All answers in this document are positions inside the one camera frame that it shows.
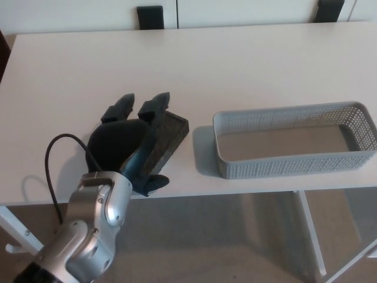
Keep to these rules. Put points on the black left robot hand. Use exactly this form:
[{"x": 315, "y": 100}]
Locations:
[{"x": 115, "y": 147}]

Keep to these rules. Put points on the dark grey board eraser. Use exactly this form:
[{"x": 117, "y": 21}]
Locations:
[{"x": 171, "y": 132}]

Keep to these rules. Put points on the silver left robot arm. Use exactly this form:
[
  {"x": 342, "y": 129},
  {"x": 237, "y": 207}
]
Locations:
[{"x": 88, "y": 236}]

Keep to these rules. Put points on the white cabinet front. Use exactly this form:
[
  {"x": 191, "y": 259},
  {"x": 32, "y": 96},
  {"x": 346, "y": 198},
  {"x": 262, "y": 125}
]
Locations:
[{"x": 88, "y": 14}]

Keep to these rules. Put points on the dark brown wooden furniture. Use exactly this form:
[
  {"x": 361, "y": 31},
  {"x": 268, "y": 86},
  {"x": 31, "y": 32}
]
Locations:
[{"x": 3, "y": 56}]

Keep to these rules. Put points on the grey perforated plastic basket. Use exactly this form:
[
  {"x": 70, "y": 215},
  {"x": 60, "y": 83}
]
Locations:
[{"x": 265, "y": 168}]

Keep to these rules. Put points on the white metal desk leg frame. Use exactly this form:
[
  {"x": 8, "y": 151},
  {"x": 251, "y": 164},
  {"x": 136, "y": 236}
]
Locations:
[
  {"x": 312, "y": 233},
  {"x": 17, "y": 227}
]

